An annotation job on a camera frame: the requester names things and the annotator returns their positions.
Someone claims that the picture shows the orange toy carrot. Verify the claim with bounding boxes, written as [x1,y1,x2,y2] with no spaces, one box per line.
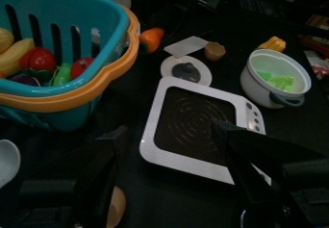
[137,27,165,55]

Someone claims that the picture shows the tan wooden toy disc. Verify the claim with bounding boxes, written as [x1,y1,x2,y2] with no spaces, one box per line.
[105,186,128,228]

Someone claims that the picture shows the yellow toy lemon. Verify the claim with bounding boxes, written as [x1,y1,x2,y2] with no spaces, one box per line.
[0,27,16,54]

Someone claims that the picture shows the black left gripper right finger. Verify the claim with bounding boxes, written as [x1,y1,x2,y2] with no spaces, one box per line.
[211,118,329,228]

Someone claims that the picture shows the green toy lettuce pieces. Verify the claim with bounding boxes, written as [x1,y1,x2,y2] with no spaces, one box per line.
[255,70,295,92]

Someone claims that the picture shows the green toy vegetable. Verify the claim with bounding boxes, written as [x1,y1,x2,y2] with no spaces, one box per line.
[49,63,73,87]

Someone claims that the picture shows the red toy apple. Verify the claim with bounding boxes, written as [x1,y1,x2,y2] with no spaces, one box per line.
[69,57,95,80]

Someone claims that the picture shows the purple toy eggplant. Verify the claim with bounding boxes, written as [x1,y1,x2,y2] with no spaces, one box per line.
[9,73,42,88]

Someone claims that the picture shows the white toy pot grey handles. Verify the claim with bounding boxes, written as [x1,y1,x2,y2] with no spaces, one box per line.
[239,48,313,110]

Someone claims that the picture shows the yellow toy banana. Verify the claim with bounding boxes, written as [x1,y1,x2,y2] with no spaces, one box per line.
[0,38,36,78]

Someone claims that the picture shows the yellow toy pepper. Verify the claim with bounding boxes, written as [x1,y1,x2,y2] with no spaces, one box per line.
[256,36,286,53]

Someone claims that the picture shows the white pot lid grey knob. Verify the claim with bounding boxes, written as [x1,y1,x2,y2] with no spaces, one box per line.
[159,55,214,88]

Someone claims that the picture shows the teal toy basket orange rim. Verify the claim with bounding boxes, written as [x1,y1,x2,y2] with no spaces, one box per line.
[0,0,141,134]

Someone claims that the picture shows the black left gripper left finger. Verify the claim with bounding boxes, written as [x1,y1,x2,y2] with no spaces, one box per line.
[70,124,128,228]

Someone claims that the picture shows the white toy induction stove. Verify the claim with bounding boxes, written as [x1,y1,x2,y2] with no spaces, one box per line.
[139,76,272,186]

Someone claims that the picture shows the small tan toy cup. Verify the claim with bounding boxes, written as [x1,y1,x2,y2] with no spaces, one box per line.
[203,41,227,62]

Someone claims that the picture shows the white bowl edge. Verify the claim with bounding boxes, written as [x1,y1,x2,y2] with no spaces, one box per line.
[0,139,21,189]

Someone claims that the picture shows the white flat card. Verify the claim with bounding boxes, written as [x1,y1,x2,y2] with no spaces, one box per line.
[161,35,210,59]

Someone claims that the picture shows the red toy tomato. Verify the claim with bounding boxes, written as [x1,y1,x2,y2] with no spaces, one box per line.
[17,46,57,74]

